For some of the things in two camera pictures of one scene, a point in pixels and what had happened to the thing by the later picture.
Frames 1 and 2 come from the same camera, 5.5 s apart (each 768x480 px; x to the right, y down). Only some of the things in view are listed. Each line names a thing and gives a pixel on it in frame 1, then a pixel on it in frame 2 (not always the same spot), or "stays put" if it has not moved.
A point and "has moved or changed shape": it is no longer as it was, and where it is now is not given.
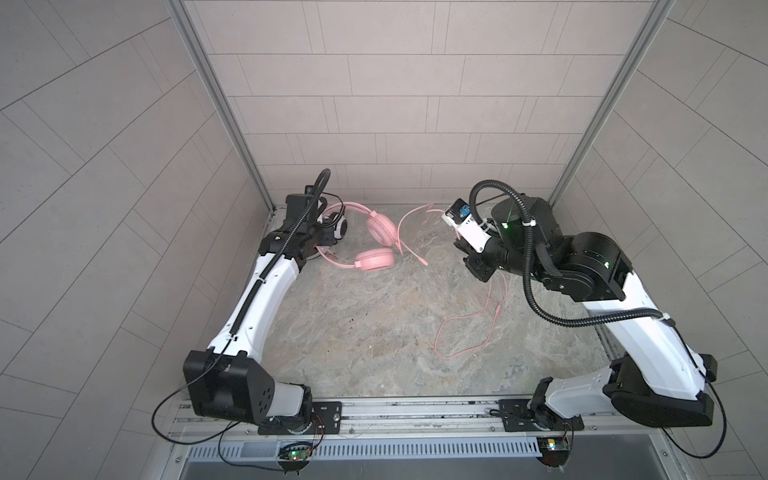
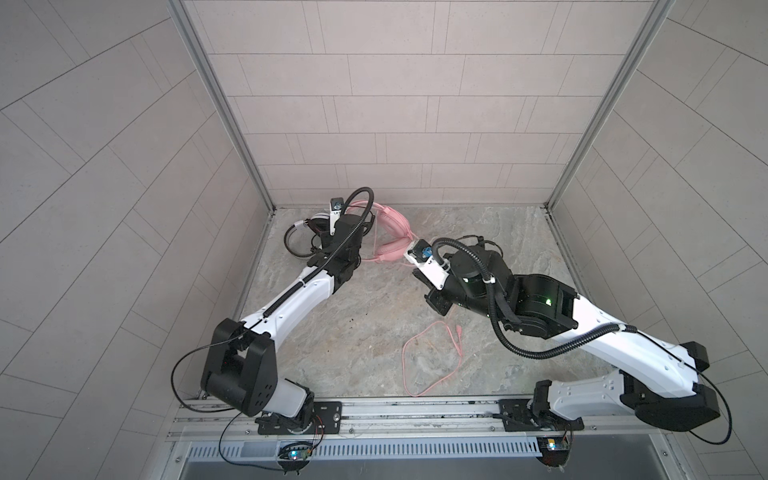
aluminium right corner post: (656, 17) stays put
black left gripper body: (318, 234) to (350, 262)
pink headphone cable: (474, 315) to (458, 345)
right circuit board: (555, 450) stays put
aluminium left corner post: (185, 17) stays put
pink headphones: (380, 229) has moved or changed shape
